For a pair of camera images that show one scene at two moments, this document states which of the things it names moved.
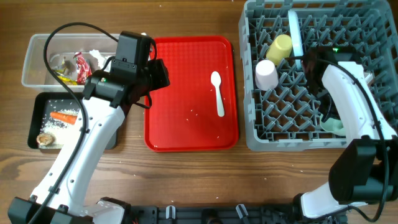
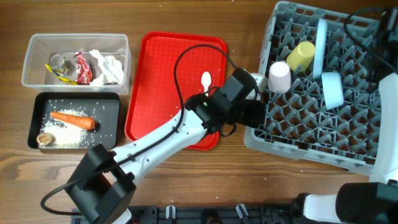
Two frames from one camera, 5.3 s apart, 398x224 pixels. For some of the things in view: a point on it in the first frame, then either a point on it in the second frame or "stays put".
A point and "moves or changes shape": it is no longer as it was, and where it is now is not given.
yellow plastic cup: (280, 49) to (300, 58)
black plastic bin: (55, 118) stays put
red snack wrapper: (84, 70) stays put
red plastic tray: (198, 111) moves or changes shape
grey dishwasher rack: (281, 114) moves or changes shape
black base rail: (239, 214) stays put
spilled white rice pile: (61, 129) stays put
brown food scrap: (45, 139) stays put
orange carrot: (63, 117) stays put
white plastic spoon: (216, 81) to (206, 81)
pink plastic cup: (266, 76) moves or changes shape
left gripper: (161, 70) to (259, 111)
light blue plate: (296, 35) to (320, 49)
